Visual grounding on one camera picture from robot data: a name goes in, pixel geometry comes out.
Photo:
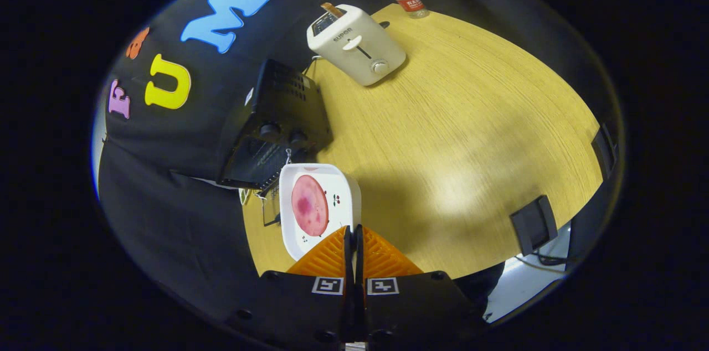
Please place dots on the black toaster oven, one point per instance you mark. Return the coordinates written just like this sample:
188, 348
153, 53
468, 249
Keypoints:
282, 102

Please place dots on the brown bread slice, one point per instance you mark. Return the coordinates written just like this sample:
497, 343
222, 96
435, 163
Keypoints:
331, 9

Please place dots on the black table bracket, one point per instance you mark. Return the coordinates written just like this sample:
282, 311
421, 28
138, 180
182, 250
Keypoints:
532, 226
604, 149

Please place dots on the pink ham slice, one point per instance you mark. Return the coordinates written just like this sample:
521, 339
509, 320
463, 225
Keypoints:
310, 207

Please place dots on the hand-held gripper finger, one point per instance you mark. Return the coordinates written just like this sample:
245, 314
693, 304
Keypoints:
348, 262
359, 262

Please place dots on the white bread toaster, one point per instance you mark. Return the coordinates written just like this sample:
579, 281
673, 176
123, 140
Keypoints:
360, 57

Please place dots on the white square plate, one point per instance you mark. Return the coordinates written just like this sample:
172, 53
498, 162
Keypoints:
346, 196

